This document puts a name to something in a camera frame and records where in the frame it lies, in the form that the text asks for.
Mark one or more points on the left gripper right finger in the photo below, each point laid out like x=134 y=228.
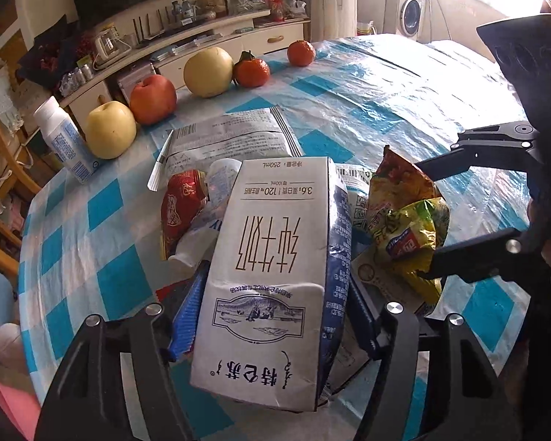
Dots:
x=464 y=399

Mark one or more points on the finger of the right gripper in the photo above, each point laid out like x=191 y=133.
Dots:
x=499 y=253
x=508 y=155

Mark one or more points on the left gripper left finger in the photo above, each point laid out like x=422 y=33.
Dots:
x=85 y=400

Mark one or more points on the pink plastic trash bin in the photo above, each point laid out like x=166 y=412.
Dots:
x=21 y=408

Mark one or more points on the yellow red snack bag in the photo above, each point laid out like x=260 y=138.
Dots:
x=407 y=220

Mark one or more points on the white blue milk carton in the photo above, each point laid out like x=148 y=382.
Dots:
x=272 y=314

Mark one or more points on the red wrapper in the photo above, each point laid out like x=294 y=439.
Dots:
x=185 y=197

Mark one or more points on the white printed foil packet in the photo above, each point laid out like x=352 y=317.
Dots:
x=252 y=134

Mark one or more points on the white washing machine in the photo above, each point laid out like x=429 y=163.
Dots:
x=410 y=18

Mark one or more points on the blue white checkered tablecloth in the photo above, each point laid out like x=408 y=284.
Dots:
x=95 y=247

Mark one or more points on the small orange tangerine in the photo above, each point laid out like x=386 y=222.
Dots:
x=301 y=53

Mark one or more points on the wooden chair with cloth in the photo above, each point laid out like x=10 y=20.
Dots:
x=15 y=158

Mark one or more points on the white blue plastic bottle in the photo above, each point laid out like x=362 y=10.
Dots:
x=61 y=135

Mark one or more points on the small yellow pear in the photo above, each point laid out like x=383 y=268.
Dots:
x=110 y=130

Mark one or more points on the orange tangerine with leaf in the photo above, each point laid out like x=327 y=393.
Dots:
x=250 y=72

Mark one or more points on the red apple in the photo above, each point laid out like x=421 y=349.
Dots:
x=152 y=100

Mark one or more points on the large yellow pear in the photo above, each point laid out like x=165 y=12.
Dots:
x=209 y=72

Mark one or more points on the dark flower bouquet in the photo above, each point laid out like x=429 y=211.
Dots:
x=55 y=52

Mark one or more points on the electric kettle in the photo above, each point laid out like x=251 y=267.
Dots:
x=109 y=46

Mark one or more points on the cream TV cabinet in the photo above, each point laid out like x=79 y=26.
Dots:
x=235 y=34

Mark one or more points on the wifi router with antennas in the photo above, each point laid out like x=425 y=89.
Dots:
x=159 y=24

